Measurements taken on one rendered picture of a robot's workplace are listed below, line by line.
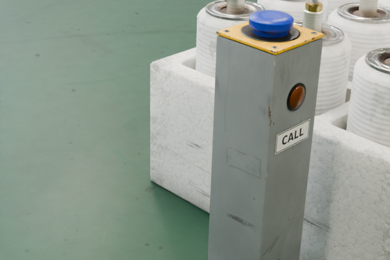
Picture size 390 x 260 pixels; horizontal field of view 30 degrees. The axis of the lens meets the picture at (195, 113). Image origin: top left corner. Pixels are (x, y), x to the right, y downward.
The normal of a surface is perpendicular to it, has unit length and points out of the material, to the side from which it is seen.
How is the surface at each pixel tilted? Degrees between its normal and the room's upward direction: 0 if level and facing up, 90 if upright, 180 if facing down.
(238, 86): 90
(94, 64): 0
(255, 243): 90
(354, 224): 90
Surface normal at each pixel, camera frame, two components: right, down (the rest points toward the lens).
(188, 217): 0.03, -0.90
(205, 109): -0.70, 0.29
